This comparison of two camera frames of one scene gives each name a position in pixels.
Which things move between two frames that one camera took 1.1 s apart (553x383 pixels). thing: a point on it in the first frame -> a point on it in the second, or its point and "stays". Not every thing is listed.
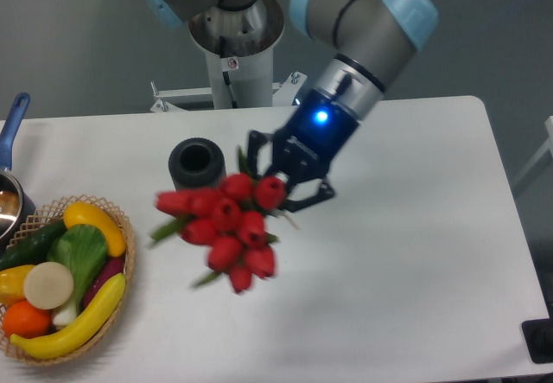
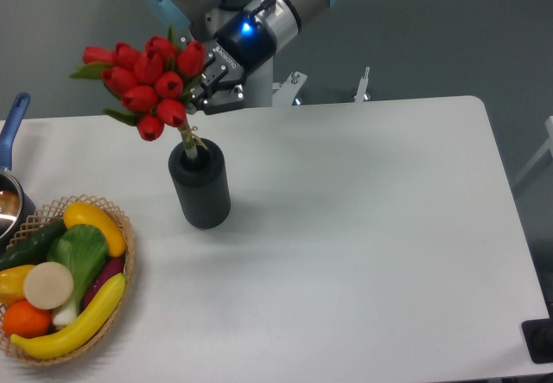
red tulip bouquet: [229, 220] -> [154, 82]
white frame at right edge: [547, 147] stays
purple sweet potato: [113, 266] stays
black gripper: [305, 146] -> [244, 45]
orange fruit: [23, 319] stays
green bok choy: [83, 250] stays
